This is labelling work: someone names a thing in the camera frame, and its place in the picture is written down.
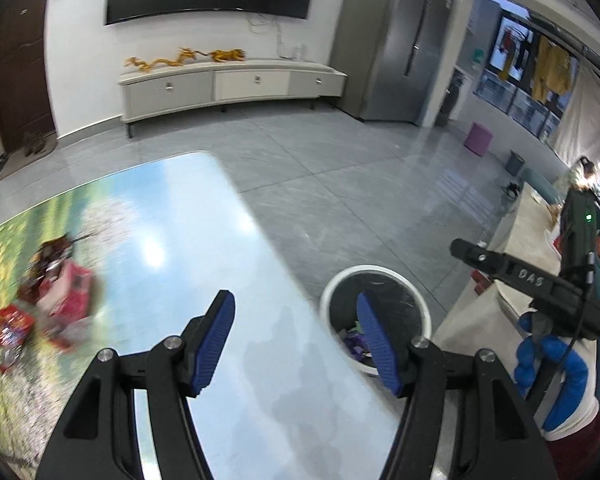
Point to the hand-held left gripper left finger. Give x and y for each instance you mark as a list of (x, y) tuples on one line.
[(212, 345)]

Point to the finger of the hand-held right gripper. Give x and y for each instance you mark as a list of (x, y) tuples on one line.
[(500, 267)]

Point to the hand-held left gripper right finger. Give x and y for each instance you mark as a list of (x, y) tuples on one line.
[(380, 345)]

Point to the purple wrapper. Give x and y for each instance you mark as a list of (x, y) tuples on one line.
[(352, 342)]

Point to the white round trash can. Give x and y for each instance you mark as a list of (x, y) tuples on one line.
[(340, 290)]

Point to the person's right forearm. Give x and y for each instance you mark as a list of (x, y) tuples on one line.
[(587, 420)]

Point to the person's right hand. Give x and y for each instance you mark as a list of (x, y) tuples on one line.
[(570, 375)]

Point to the small red object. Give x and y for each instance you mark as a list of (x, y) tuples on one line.
[(481, 282)]

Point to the red and white packet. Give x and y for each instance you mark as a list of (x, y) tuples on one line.
[(556, 242)]

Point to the small black floor item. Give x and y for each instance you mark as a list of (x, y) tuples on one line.
[(511, 190)]

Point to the beige cloth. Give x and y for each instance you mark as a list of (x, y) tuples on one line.
[(510, 350)]

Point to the small grey bin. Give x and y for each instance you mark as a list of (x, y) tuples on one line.
[(515, 162)]

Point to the purple stool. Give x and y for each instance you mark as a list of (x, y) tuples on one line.
[(478, 140)]

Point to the beige curtain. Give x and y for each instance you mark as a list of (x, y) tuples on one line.
[(590, 120)]

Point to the red cardboard snack box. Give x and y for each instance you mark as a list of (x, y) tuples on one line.
[(70, 292)]

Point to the balcony glass door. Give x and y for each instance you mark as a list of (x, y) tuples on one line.
[(520, 100)]

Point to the dark red snack bag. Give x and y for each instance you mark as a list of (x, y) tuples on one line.
[(45, 265)]

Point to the hanging clothes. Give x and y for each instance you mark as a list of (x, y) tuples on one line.
[(552, 67)]

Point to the red snack packet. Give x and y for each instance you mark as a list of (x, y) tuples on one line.
[(7, 325)]

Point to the grey refrigerator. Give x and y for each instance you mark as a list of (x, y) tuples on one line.
[(395, 45)]

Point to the wide grey drawer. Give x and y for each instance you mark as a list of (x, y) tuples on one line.
[(170, 92)]

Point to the grey television stand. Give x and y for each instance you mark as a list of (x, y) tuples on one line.
[(230, 87)]

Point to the small grey drawer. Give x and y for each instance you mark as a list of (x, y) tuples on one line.
[(316, 82)]

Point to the cream drawer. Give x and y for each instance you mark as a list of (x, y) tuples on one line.
[(252, 85)]

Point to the brown door mat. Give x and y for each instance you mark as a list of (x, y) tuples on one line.
[(25, 157)]

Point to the brown shoes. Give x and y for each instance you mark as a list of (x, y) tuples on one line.
[(35, 144)]

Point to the golden dragon ornament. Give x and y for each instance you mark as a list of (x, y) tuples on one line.
[(170, 60)]

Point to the golden tiger ornament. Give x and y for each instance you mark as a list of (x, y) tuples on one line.
[(227, 55)]

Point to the dark brown door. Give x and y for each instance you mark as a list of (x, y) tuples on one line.
[(22, 60)]

